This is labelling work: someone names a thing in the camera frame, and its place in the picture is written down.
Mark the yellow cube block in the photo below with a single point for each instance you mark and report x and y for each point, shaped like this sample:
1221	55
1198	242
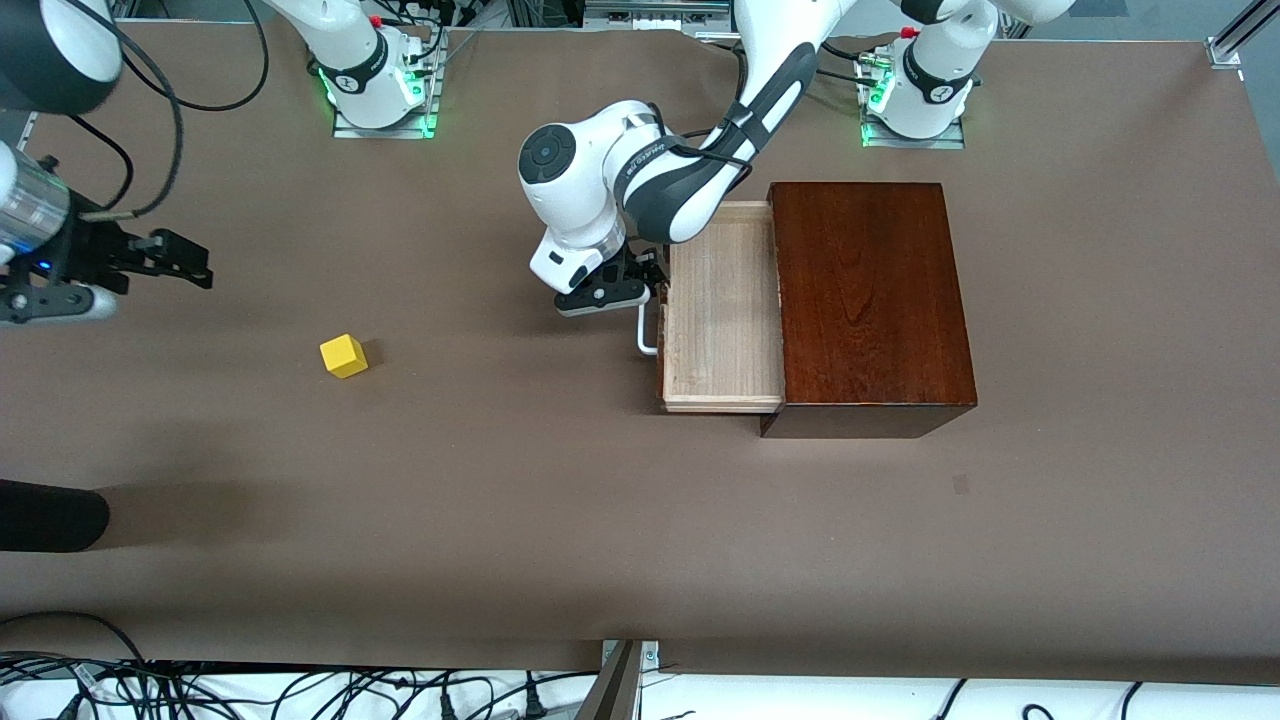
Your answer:
344	357

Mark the silver aluminium frame profile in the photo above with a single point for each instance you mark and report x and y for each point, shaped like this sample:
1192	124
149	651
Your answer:
1240	35

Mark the dark brown wooden drawer cabinet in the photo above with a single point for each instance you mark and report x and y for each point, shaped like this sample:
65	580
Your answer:
870	300

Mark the black power plug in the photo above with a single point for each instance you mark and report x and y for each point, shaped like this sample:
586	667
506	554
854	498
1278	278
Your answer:
534	703
447	705

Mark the brown table cover sheet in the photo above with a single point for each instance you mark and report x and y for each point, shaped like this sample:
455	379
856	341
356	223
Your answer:
600	550

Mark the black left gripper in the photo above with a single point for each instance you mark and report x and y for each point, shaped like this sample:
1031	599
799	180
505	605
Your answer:
634	267

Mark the dark grey metal beam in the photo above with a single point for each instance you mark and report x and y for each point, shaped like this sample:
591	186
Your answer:
612	690

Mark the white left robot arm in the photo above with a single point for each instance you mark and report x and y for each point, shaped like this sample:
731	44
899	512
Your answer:
575	200

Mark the black cylinder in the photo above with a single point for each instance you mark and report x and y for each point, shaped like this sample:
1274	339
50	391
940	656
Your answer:
50	517

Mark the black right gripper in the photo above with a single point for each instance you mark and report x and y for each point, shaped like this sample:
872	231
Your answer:
88	249

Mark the silver corner bracket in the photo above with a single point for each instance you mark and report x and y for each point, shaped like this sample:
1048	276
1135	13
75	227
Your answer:
650	655

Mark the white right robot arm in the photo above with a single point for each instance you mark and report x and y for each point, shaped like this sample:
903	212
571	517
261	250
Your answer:
345	45

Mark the silver aluminium rail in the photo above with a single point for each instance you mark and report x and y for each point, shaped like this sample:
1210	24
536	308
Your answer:
655	15

